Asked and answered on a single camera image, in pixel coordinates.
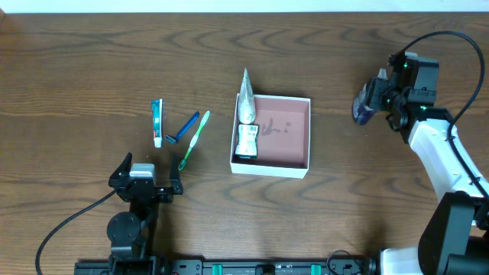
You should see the blue disposable razor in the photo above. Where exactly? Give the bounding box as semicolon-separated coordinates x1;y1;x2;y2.
165;112;199;144

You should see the green toothpaste tube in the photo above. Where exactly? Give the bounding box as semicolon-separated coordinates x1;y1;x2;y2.
151;99;164;148

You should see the white shampoo tube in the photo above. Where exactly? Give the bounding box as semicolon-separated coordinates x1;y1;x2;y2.
235;69;259;159

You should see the green white toothbrush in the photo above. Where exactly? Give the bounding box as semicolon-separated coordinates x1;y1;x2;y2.
178;110;211;170

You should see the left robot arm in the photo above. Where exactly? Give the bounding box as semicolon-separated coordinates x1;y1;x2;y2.
107;154;183;275

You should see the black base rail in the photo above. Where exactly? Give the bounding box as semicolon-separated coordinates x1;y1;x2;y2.
73;257;380;275

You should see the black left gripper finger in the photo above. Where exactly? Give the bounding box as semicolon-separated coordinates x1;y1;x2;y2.
169;154;183;195
108;153;132;187

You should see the white box with red bottom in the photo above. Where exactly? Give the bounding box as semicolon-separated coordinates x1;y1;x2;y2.
229;95;311;179

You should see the dark blue spray bottle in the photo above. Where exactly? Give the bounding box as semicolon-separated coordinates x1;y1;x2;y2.
351;68;388;125

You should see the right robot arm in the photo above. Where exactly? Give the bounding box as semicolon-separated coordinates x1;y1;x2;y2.
352;51;488;274

